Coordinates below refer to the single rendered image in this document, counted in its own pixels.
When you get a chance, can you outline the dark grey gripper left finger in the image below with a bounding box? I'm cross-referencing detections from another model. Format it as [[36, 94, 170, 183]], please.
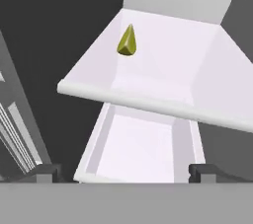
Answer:
[[6, 163, 64, 184]]

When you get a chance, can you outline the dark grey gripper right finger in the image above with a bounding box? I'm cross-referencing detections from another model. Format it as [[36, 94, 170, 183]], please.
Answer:
[[188, 164, 249, 184]]

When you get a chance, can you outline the yellow-green lemon wedge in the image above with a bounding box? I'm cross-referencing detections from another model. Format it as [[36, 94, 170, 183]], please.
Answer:
[[117, 23, 136, 57]]

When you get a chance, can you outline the white fridge drawer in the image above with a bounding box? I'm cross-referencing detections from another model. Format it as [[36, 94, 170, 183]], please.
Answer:
[[72, 102, 207, 185]]

